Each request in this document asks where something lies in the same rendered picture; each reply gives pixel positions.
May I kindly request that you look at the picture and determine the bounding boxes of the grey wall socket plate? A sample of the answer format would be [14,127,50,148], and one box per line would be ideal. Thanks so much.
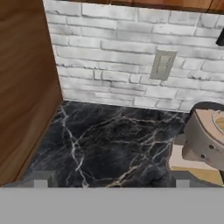
[149,47,179,81]

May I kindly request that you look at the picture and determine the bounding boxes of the brown wooden tall cabinet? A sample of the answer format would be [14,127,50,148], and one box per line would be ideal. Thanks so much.
[0,0,65,187]

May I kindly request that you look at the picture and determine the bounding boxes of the brown wooden wall cabinets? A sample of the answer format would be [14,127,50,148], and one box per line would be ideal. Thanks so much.
[65,0,224,15]

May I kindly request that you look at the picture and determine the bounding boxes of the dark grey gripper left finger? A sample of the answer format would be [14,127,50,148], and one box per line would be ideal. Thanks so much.
[3,170,58,188]

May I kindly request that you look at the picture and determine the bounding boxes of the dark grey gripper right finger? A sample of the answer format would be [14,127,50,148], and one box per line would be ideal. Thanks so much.
[168,170,221,188]

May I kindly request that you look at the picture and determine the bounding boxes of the black hanging object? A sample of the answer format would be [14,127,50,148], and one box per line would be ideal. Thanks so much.
[215,28,224,47]

